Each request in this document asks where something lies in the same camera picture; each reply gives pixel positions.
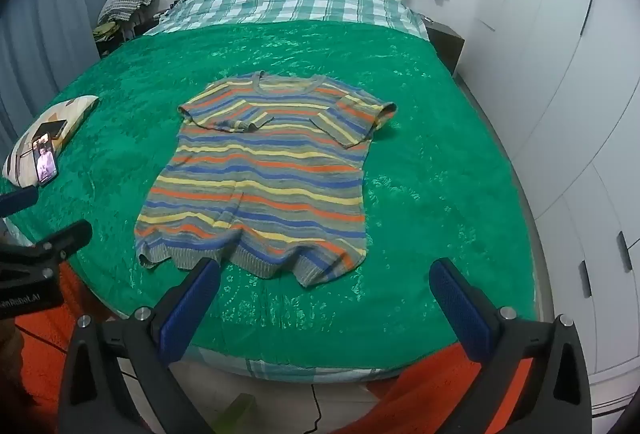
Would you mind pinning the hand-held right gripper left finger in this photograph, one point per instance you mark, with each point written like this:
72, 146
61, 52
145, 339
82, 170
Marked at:
192, 309

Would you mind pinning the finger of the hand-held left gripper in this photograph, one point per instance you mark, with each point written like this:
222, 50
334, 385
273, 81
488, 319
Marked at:
17, 202
65, 238

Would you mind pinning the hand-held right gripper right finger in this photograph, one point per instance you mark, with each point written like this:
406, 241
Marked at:
462, 309

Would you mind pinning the striped knit sweater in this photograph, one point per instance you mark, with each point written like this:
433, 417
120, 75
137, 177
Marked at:
260, 174

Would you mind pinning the smartphone with lit screen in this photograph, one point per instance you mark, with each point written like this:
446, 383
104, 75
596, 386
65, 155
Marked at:
46, 161

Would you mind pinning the dark smartphone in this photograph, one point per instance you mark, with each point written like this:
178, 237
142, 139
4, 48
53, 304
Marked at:
50, 127

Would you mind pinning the patterned pillow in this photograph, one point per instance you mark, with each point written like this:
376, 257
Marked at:
75, 111

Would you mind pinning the translucent green object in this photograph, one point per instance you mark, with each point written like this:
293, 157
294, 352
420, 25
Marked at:
235, 414

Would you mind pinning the green floral blanket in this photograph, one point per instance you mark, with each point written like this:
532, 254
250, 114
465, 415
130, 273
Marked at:
425, 163

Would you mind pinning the grey curtain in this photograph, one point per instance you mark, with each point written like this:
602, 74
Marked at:
45, 38

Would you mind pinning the yellow-green cloth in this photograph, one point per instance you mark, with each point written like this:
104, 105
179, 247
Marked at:
106, 31

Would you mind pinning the white wardrobe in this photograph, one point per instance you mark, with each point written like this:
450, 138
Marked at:
560, 113

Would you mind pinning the dark nightstand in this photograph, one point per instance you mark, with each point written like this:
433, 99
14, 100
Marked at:
447, 43

